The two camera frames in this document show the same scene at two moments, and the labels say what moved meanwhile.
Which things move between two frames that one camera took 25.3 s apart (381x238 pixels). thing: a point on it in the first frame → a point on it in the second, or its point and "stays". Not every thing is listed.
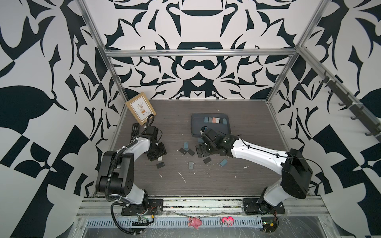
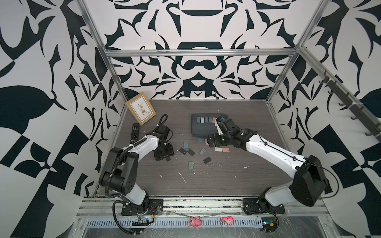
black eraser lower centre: [207, 160] stays
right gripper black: [202, 151] → [215, 142]
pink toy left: [194, 222] stays
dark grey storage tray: [219, 122] stays
